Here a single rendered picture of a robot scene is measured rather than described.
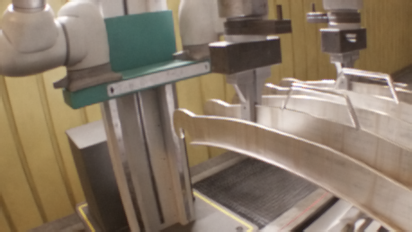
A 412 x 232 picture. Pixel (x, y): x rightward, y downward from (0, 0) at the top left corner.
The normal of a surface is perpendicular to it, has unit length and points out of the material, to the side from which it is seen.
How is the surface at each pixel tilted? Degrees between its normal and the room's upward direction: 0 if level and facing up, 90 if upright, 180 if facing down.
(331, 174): 90
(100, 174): 90
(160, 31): 90
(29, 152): 90
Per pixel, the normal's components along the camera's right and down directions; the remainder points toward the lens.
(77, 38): 0.74, 0.08
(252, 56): 0.57, 0.20
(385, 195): -0.82, 0.25
